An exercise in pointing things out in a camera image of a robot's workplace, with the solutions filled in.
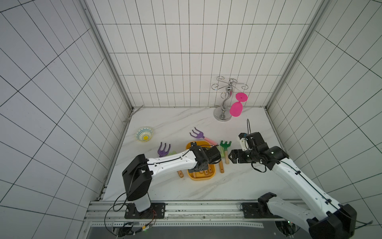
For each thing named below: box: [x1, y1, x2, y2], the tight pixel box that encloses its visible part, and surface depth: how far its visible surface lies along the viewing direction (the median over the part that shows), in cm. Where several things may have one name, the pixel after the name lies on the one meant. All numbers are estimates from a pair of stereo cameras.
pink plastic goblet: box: [229, 92, 249, 118], surface depth 100 cm
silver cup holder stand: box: [211, 75, 249, 122], surface depth 100 cm
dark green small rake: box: [219, 140, 232, 151], surface depth 99 cm
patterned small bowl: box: [134, 126, 154, 143], surface depth 103 cm
